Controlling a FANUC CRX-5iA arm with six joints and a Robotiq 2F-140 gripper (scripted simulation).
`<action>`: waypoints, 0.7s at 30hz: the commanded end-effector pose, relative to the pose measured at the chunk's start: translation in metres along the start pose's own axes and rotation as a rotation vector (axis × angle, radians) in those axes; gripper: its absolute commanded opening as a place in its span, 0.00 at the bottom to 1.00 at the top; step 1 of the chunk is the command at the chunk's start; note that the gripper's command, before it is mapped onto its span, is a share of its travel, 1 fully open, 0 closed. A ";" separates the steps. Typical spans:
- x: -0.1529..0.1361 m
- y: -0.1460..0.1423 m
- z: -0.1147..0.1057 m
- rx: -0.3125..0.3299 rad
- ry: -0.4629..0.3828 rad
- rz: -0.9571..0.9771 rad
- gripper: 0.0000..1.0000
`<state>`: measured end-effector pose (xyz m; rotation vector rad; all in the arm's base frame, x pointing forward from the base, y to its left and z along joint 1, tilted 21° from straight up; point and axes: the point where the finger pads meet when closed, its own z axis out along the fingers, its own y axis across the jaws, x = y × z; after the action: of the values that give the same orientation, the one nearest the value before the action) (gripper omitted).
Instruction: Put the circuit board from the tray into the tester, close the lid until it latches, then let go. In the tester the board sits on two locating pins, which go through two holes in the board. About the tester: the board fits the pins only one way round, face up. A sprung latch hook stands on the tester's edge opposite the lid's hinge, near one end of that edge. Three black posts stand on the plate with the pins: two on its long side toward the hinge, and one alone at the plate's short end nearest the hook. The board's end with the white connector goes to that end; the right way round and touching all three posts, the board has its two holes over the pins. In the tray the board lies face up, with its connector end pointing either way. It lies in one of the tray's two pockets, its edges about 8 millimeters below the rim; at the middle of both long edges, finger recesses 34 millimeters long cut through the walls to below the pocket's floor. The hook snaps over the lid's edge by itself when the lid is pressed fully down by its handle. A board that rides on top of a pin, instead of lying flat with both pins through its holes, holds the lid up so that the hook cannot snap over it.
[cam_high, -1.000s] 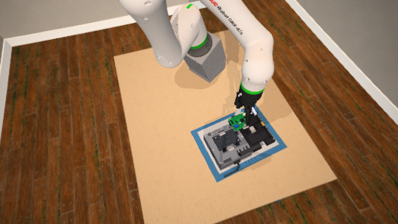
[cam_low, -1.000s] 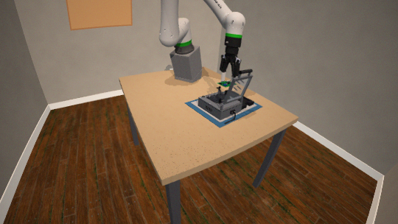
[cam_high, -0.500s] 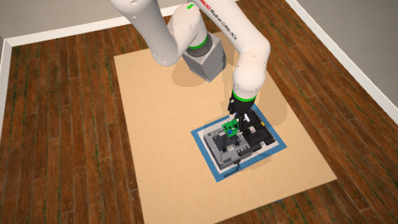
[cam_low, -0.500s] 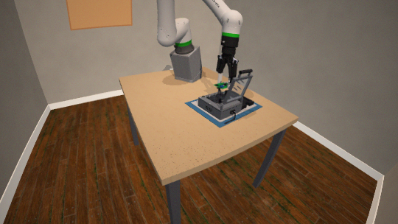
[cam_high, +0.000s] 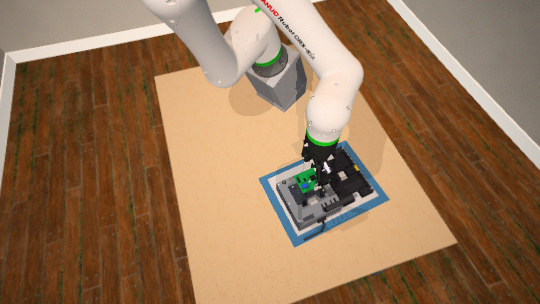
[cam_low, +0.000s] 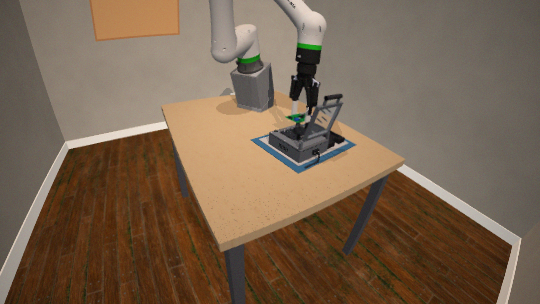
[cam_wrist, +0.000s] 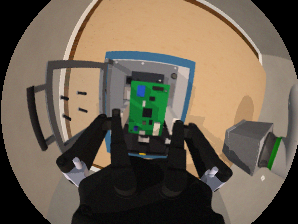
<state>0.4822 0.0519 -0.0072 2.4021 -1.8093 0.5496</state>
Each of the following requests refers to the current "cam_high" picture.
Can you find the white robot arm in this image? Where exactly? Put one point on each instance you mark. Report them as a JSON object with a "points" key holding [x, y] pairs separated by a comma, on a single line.
{"points": [[252, 35]]}

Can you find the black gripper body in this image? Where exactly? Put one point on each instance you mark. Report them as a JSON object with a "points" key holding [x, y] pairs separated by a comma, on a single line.
{"points": [[320, 159]]}

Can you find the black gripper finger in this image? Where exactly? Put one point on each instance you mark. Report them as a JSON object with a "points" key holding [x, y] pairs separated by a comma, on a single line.
{"points": [[325, 171], [307, 160]]}

